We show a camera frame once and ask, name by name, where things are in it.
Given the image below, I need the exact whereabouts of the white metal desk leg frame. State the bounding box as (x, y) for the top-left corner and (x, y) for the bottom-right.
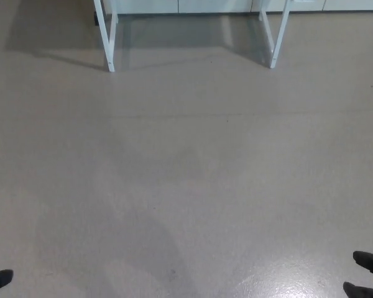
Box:
(93, 0), (119, 73)
(258, 0), (295, 70)

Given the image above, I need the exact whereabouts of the white cabinet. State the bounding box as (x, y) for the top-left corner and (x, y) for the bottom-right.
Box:
(116, 0), (373, 15)

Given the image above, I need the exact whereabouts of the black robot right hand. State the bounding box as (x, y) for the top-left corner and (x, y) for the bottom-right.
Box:
(343, 250), (373, 298)

